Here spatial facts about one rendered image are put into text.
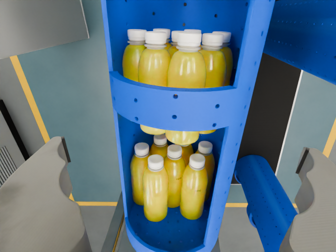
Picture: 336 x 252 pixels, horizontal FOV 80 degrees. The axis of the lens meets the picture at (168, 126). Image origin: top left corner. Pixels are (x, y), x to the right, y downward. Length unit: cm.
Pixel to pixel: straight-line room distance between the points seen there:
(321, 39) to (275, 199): 96
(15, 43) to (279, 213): 152
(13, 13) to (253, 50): 93
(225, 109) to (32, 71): 173
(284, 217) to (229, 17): 113
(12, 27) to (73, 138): 120
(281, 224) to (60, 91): 177
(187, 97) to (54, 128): 183
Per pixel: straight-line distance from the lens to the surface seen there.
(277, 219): 137
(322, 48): 79
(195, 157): 52
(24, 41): 108
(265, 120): 164
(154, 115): 31
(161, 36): 38
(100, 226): 284
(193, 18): 55
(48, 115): 203
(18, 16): 109
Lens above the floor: 151
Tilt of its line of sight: 61 degrees down
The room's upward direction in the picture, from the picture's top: 173 degrees counter-clockwise
